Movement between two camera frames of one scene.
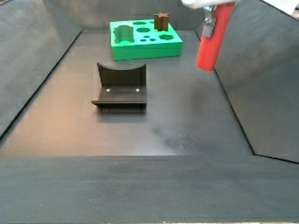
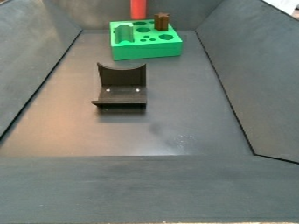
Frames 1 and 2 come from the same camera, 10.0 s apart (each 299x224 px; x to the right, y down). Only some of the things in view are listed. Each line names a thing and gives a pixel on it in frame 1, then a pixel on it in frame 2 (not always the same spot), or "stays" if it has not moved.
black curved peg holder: [122, 87] stays
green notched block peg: [122, 33] stays
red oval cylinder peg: [209, 45] -> [137, 10]
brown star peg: [161, 21] stays
